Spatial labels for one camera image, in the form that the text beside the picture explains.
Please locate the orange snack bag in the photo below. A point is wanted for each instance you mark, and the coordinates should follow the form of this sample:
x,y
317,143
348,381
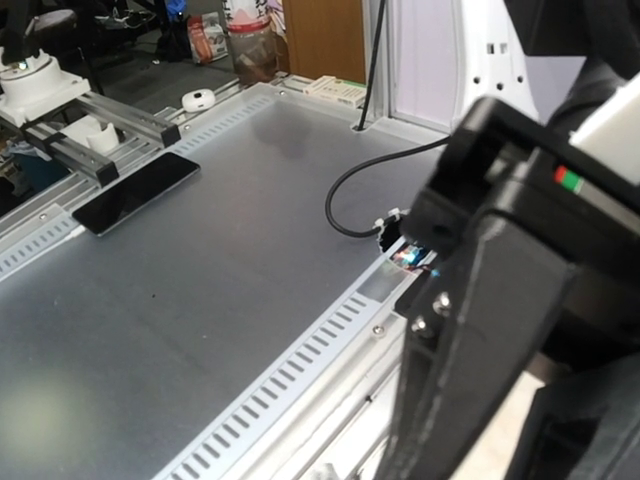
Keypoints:
x,y
207,38

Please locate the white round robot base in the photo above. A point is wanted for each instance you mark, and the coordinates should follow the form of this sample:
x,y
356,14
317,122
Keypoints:
x,y
36,86

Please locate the clear plastic jar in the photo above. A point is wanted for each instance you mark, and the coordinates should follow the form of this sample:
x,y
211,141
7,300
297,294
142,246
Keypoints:
x,y
251,41

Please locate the white green flat box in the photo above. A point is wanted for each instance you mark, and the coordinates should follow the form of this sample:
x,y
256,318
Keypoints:
x,y
337,91

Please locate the black phone on bench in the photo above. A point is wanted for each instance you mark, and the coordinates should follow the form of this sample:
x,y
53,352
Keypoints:
x,y
113,206

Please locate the white earbud case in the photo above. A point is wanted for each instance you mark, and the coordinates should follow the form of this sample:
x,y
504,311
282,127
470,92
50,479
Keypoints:
x,y
198,100

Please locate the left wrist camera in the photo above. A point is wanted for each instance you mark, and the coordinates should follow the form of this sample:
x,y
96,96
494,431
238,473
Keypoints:
x,y
611,134

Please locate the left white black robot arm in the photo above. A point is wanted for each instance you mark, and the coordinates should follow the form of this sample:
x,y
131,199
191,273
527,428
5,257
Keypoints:
x,y
556,62

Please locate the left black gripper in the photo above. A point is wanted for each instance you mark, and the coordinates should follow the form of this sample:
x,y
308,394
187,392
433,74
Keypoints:
x,y
500,163

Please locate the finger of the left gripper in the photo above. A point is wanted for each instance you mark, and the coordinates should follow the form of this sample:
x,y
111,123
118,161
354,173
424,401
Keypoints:
x,y
495,302

